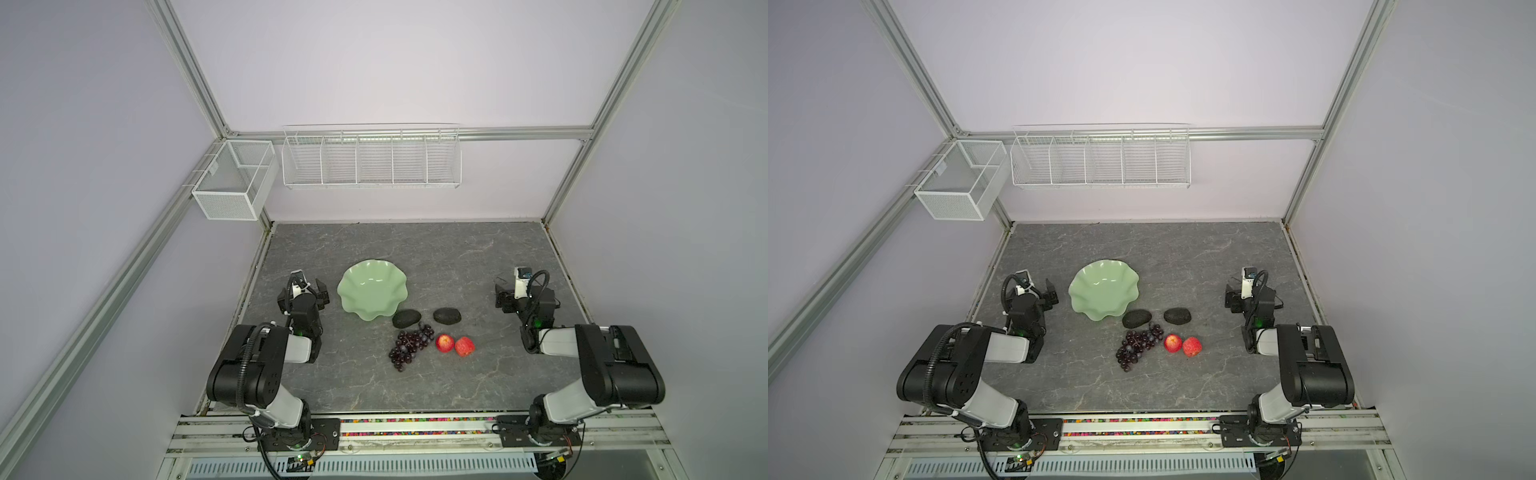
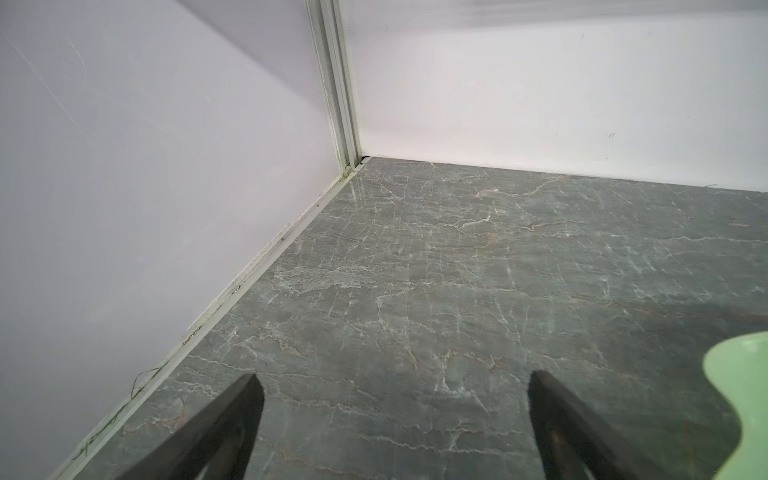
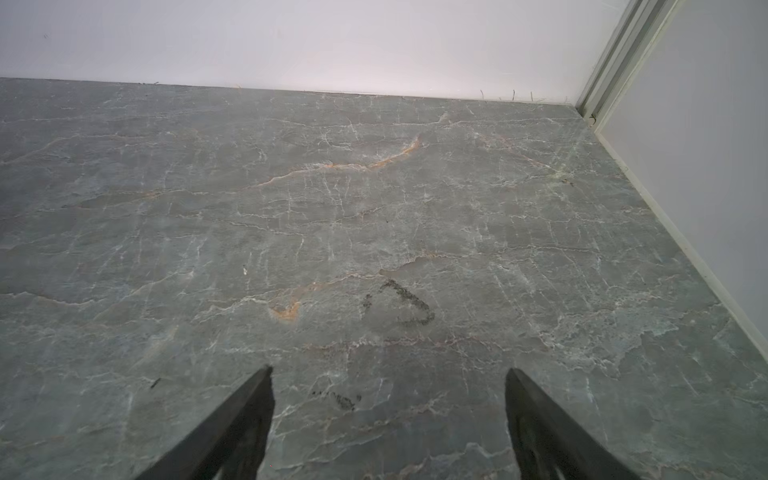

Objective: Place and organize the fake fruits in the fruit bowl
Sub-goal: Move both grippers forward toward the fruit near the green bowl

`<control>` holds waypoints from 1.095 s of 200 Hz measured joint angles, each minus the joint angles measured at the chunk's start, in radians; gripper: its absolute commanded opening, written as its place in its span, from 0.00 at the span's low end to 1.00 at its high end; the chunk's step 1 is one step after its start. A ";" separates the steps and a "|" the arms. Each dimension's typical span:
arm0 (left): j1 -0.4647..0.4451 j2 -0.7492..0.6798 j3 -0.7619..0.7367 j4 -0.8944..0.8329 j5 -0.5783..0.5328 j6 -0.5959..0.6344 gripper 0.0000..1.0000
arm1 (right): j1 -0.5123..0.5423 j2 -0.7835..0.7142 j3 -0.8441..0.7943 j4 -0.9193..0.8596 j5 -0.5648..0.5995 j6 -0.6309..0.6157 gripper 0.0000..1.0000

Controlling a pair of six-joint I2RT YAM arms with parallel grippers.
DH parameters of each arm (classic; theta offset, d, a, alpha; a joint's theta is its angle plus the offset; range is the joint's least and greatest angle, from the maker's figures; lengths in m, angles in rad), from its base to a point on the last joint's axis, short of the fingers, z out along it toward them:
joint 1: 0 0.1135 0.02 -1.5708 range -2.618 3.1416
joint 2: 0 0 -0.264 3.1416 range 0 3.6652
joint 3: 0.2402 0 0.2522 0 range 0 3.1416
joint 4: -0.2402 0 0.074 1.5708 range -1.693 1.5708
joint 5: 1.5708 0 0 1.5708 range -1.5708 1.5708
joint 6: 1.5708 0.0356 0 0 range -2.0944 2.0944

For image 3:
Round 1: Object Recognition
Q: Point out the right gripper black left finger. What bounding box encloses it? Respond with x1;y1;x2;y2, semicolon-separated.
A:
138;365;275;479

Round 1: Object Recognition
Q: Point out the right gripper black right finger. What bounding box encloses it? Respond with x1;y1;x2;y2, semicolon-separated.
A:
505;368;638;480

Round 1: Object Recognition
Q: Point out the aluminium frame post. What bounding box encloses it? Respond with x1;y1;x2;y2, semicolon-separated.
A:
576;0;680;131

